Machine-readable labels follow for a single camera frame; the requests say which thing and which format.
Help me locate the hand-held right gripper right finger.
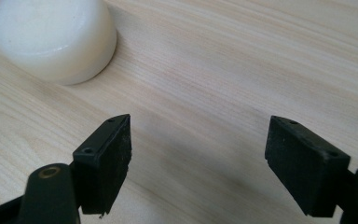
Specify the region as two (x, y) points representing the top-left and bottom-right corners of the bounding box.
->
(264, 115), (351, 218)

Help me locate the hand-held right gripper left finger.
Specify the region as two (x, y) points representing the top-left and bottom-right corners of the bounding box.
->
(72, 113), (133, 216)

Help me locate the white round cup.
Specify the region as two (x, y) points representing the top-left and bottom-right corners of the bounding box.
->
(0, 0), (118, 87)

